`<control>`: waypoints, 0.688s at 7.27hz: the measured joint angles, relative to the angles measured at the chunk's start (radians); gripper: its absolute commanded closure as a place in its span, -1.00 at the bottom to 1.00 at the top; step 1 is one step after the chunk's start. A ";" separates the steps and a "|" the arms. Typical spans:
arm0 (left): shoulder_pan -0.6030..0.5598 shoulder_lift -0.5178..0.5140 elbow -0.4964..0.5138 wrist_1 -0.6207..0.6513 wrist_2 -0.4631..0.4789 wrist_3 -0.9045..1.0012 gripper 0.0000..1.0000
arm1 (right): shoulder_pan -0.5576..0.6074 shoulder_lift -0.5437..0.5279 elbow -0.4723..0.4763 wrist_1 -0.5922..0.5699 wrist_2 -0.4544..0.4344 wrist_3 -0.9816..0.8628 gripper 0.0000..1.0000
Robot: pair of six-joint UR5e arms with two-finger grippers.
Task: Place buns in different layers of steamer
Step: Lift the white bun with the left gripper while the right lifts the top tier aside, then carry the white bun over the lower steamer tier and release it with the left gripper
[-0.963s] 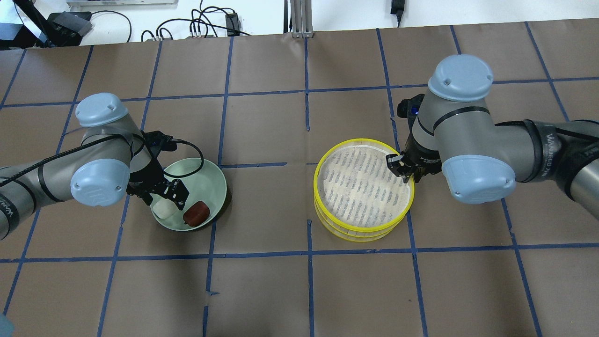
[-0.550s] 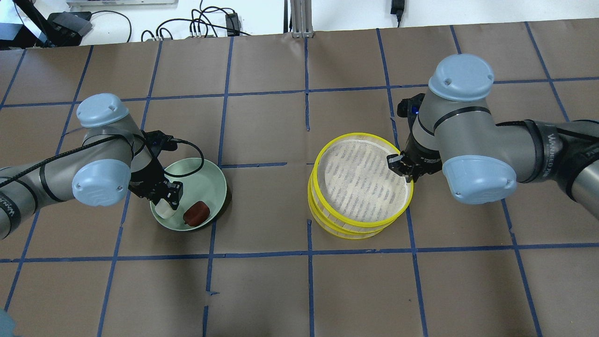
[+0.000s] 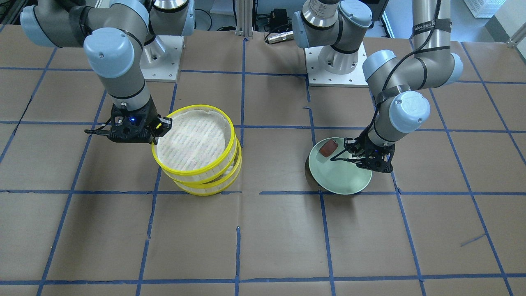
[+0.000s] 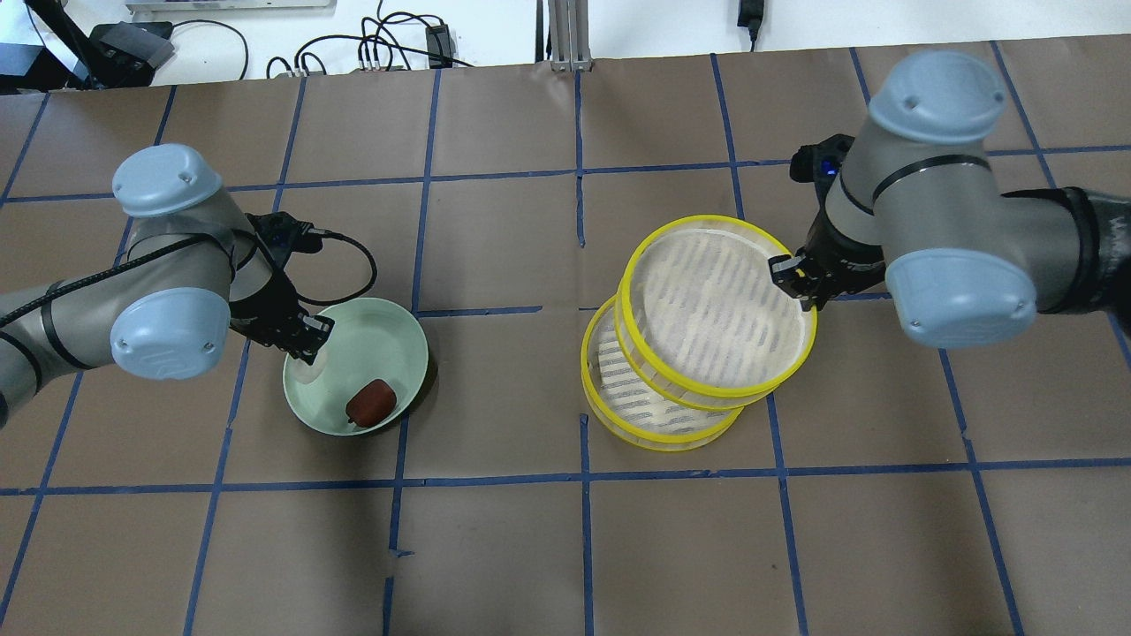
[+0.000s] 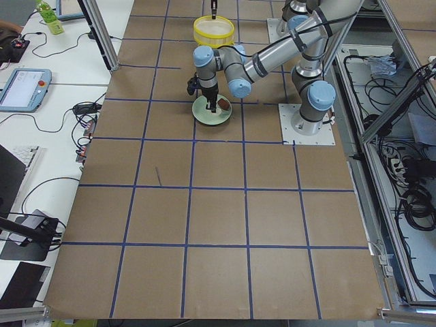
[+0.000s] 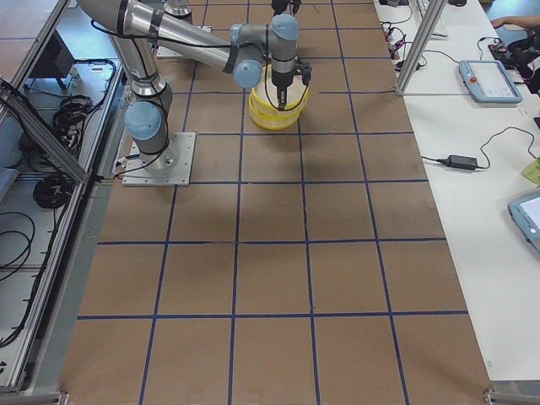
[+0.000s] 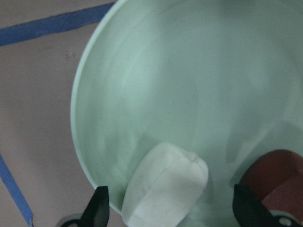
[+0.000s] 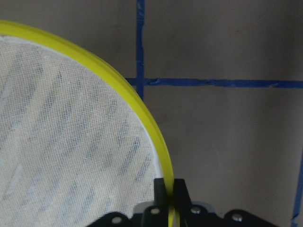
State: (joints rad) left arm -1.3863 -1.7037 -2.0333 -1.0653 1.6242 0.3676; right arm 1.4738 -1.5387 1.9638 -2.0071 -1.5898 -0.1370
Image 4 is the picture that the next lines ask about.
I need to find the black camera stand base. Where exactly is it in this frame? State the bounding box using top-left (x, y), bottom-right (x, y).
top-left (90, 22), bottom-right (174, 88)

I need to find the aluminium frame post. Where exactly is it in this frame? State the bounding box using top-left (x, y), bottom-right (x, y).
top-left (546, 0), bottom-right (593, 72)

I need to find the yellow bottom steamer layer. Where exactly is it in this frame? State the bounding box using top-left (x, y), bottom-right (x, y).
top-left (579, 299), bottom-right (744, 452)

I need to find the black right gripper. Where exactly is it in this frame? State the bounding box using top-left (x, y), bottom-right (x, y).
top-left (768, 212), bottom-right (887, 311)

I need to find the black power adapter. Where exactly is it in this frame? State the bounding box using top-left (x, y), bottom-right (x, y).
top-left (739, 0), bottom-right (766, 31)

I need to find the light green bowl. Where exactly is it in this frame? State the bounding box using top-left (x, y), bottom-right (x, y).
top-left (282, 298), bottom-right (429, 437)

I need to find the yellow top steamer layer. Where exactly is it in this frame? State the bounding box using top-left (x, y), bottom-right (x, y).
top-left (611, 215), bottom-right (817, 412)

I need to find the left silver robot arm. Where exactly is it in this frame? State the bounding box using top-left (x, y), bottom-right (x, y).
top-left (1, 141), bottom-right (334, 421)

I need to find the yellow steamer layer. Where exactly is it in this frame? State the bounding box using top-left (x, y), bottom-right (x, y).
top-left (579, 299), bottom-right (744, 452)
top-left (611, 215), bottom-right (817, 412)

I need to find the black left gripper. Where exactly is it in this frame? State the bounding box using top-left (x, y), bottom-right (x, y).
top-left (232, 267), bottom-right (335, 366)

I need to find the white bun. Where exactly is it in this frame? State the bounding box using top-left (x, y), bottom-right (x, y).
top-left (291, 345), bottom-right (329, 385)

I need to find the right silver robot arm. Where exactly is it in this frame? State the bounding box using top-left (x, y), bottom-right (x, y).
top-left (769, 49), bottom-right (1130, 349)

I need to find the brown bun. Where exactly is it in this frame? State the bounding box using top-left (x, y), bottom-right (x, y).
top-left (345, 378), bottom-right (399, 429)

